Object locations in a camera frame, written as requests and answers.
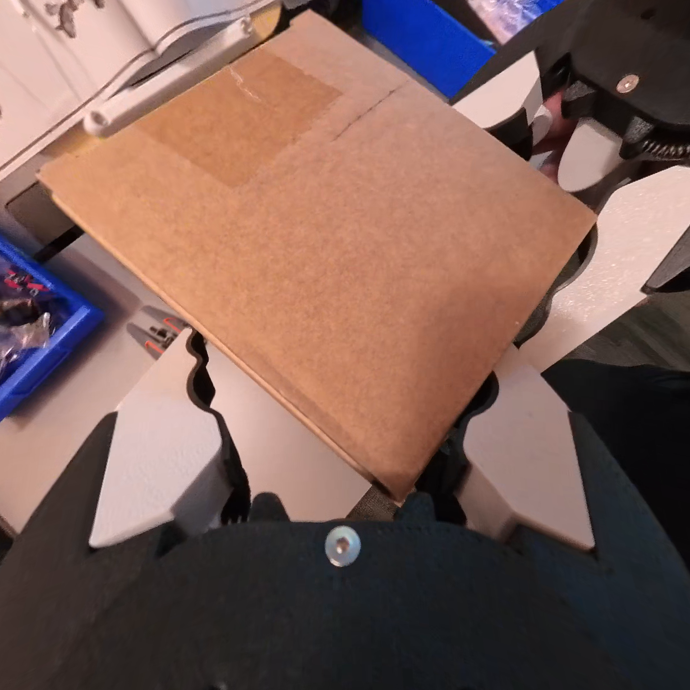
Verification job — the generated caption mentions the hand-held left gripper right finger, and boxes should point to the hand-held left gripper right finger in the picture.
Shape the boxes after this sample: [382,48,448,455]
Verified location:
[455,345,597,552]

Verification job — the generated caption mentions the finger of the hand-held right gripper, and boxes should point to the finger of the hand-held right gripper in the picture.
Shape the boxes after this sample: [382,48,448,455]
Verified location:
[453,51,543,160]
[515,164,690,374]

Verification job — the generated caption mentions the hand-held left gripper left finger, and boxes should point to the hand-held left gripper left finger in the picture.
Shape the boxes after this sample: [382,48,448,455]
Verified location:
[89,328,239,548]

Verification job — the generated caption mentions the brown cardboard box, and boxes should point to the brown cardboard box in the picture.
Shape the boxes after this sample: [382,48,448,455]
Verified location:
[37,11,598,502]

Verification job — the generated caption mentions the person's right hand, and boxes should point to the person's right hand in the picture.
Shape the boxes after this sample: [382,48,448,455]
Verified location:
[531,92,572,181]

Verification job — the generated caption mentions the clear plastic bags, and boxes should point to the clear plastic bags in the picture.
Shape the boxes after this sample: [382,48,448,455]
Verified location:
[466,0,564,44]

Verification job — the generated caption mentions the blue plastic bin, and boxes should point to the blue plastic bin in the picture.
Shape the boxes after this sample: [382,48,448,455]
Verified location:
[0,233,106,422]
[361,0,498,103]

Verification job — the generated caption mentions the grey tool with red marks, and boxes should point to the grey tool with red marks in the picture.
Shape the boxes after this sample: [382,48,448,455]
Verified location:
[126,306,190,360]

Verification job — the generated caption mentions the bagged dark small parts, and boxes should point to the bagged dark small parts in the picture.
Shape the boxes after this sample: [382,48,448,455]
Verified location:
[0,256,56,378]

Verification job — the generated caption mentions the white lever handle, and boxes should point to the white lever handle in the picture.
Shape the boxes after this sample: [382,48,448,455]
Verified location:
[83,16,254,137]

